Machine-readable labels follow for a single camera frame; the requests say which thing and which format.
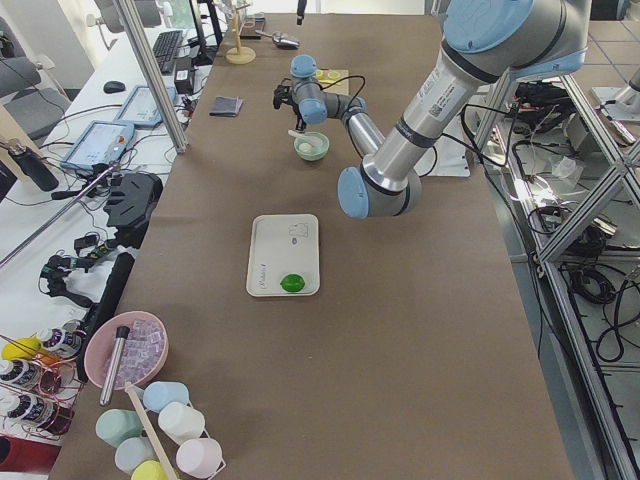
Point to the white plastic cup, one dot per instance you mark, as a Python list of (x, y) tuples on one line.
[(181, 422)]

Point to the near teach pendant tablet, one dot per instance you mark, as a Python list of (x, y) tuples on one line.
[(101, 143)]

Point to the wooden mug tree stand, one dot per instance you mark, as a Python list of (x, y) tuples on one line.
[(235, 12)]

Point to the grey folded cloth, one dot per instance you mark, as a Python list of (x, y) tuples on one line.
[(224, 106)]

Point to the black computer mouse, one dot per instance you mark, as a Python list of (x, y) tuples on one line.
[(113, 86)]

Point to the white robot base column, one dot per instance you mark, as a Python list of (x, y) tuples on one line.
[(448, 157)]

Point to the white rectangular tray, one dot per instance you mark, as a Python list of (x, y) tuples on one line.
[(282, 244)]

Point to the black plastic device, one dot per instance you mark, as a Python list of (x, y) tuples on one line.
[(132, 199)]

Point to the white steamed bun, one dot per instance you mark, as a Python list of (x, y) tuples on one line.
[(305, 147)]

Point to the black bar device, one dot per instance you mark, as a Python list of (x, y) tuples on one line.
[(100, 312)]

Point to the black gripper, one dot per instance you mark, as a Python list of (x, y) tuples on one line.
[(300, 121)]

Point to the green lime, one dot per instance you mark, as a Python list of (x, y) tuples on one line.
[(293, 283)]

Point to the wooden cutting board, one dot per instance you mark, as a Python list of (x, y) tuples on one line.
[(339, 87)]

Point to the green plastic cup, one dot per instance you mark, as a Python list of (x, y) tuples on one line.
[(114, 426)]

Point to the black water bottle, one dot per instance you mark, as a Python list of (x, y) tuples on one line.
[(31, 164)]

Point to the metal scoop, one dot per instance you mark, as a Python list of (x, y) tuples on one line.
[(281, 40)]

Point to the mint green bowl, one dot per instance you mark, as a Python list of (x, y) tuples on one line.
[(317, 153)]

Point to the pink bowl with ice cubes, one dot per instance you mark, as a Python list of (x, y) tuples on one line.
[(145, 350)]

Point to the wooden stick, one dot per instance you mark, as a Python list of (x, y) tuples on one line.
[(151, 433)]

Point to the black keyboard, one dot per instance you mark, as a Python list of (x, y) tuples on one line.
[(165, 48)]

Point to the white ceramic spoon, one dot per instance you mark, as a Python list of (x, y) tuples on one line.
[(314, 142)]

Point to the aluminium frame post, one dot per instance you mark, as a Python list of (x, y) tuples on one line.
[(134, 29)]

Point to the teach pendant tablet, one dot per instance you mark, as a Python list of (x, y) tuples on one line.
[(140, 109), (101, 143)]

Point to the metal tube tool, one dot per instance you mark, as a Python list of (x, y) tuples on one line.
[(122, 333)]

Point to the yellow plastic cup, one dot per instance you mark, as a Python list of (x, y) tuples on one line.
[(149, 470)]

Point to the pink plastic cup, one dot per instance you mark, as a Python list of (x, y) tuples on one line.
[(201, 458)]

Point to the far teach pendant tablet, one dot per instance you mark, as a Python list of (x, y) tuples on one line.
[(140, 109)]

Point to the pale blue plastic cup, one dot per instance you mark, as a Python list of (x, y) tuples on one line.
[(132, 452)]

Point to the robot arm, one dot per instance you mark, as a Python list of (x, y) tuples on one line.
[(482, 40)]

